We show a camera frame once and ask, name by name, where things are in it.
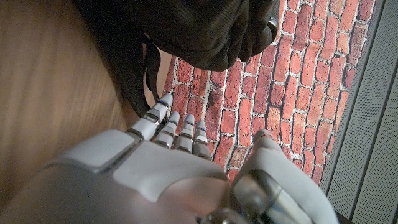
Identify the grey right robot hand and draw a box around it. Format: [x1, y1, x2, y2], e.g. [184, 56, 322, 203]
[0, 92, 340, 224]

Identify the black backpack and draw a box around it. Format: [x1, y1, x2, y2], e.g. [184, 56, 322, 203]
[73, 0, 280, 118]

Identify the red brick print backdrop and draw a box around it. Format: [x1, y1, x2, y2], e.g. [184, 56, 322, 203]
[163, 0, 377, 187]

